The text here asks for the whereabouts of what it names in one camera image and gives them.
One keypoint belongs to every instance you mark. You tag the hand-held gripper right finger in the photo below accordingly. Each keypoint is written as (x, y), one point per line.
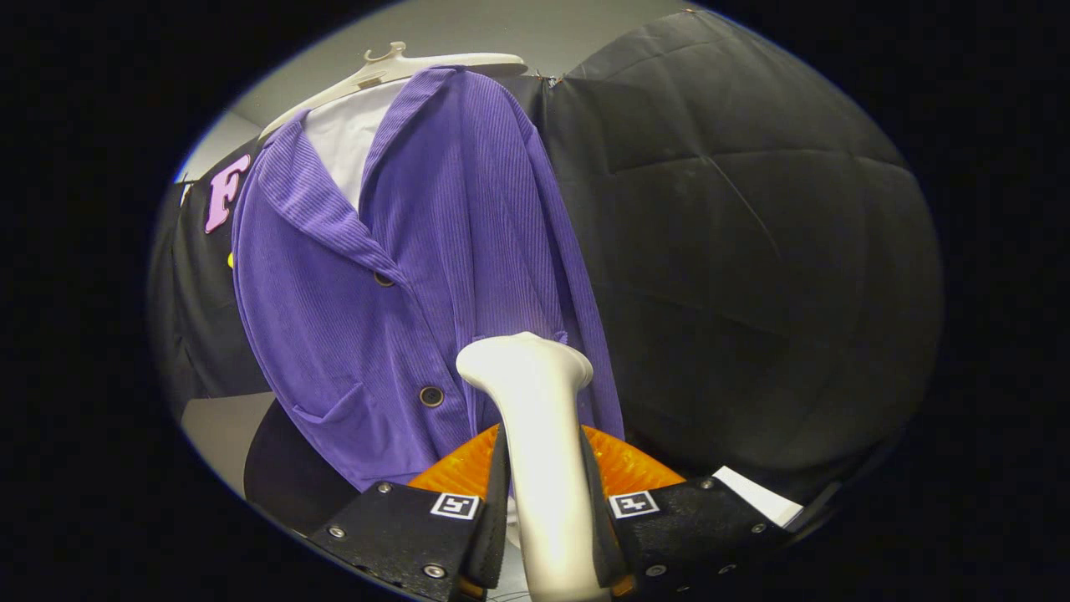
(603, 543)

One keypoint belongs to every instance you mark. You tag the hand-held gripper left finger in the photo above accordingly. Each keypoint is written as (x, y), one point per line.
(493, 543)

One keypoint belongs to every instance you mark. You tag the white garment steamer head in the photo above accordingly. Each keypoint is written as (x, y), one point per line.
(539, 435)

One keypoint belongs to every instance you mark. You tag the white plastic clothes hanger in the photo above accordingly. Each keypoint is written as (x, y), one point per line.
(401, 71)

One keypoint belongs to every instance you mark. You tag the plain black curtain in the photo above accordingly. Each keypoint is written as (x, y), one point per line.
(752, 251)

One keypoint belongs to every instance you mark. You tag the black backdrop cloth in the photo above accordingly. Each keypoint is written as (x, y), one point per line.
(201, 318)

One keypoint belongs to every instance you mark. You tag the white inner shirt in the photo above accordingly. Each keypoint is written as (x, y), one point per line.
(351, 142)

